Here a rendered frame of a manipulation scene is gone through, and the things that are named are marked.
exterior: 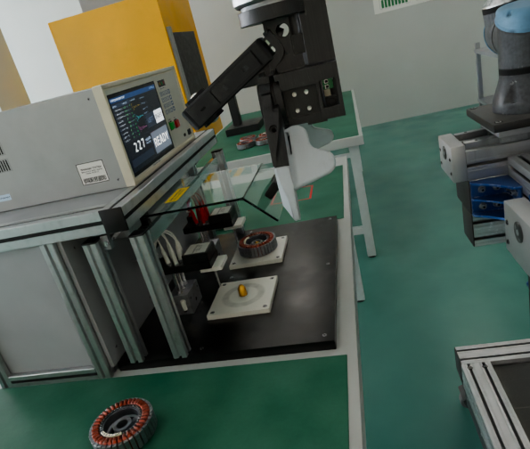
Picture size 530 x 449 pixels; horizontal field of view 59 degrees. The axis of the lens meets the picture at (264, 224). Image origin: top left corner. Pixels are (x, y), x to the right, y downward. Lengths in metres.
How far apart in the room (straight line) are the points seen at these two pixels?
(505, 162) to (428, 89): 5.21
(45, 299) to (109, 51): 4.00
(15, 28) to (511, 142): 6.97
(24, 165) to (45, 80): 6.38
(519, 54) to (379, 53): 5.12
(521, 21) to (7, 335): 1.29
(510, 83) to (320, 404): 0.83
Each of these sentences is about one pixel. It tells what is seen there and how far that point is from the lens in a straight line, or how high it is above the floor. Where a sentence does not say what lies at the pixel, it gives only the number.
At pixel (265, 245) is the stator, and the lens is 1.29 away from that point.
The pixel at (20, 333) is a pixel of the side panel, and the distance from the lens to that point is 1.15.
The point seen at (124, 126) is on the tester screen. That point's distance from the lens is 1.02.
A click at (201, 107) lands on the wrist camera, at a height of 1.28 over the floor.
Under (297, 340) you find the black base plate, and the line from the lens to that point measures 0.96.
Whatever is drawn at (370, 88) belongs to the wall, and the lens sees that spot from 6.33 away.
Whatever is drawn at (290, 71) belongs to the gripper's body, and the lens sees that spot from 0.47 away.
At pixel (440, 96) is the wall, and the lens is 6.46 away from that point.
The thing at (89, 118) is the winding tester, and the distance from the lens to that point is 1.00.
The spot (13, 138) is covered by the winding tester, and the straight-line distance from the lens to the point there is 1.10.
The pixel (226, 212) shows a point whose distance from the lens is 1.29.
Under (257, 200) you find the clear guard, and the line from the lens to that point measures 0.91.
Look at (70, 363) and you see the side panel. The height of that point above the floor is 0.79.
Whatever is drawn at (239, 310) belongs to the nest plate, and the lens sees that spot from 1.08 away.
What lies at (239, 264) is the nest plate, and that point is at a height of 0.78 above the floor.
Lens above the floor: 1.32
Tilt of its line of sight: 21 degrees down
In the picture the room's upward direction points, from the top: 15 degrees counter-clockwise
